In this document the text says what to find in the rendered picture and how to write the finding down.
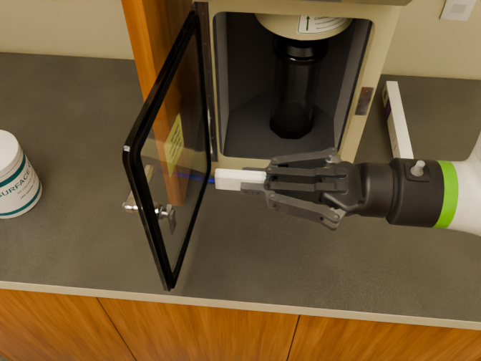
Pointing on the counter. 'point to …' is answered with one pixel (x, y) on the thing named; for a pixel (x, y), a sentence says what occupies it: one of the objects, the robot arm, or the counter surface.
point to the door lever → (130, 204)
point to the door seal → (147, 137)
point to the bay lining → (221, 21)
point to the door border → (137, 170)
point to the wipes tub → (16, 179)
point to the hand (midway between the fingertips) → (240, 180)
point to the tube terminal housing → (366, 74)
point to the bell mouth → (303, 26)
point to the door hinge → (207, 73)
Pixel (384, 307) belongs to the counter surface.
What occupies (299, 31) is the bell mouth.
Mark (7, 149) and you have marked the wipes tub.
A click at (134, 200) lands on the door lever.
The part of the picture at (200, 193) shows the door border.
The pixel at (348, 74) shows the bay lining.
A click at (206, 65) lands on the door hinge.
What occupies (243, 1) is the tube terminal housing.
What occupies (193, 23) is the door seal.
